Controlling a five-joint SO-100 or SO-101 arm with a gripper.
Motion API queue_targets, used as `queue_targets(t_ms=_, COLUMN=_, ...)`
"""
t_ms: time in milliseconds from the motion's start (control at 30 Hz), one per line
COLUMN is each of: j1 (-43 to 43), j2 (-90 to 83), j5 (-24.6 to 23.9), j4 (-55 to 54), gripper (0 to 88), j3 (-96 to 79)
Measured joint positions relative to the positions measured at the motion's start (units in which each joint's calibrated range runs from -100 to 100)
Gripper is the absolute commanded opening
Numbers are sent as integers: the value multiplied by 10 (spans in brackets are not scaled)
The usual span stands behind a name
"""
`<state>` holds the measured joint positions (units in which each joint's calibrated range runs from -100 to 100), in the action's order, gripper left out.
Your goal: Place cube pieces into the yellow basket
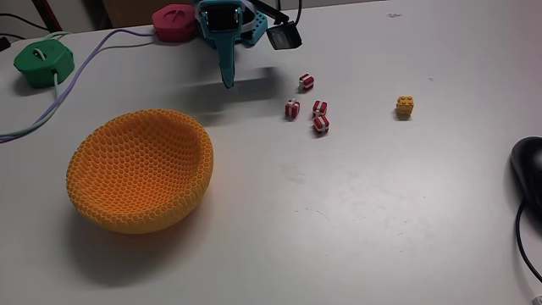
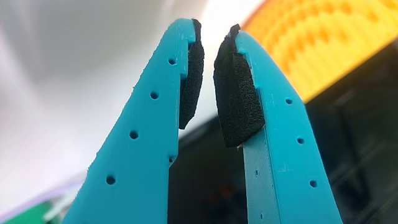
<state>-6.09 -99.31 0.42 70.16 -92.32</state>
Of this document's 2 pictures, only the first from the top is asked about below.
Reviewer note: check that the red white cube piece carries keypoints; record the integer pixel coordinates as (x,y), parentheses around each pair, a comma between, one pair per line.
(319,108)
(292,109)
(306,82)
(321,124)

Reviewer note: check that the yellow honeycomb basket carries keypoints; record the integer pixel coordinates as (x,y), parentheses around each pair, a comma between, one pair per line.
(139,178)

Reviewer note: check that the yellow toy brick cube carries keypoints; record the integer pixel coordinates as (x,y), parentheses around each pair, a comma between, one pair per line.
(405,105)

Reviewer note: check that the pink plastic puck box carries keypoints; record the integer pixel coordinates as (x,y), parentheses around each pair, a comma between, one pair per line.
(173,23)

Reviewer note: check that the red metal pole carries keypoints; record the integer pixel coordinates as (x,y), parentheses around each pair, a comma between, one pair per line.
(46,14)

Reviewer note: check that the green plastic puck box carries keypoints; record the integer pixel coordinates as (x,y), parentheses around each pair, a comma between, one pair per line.
(42,65)

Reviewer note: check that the black computer mouse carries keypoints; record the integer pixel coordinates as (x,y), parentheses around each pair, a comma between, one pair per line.
(529,169)

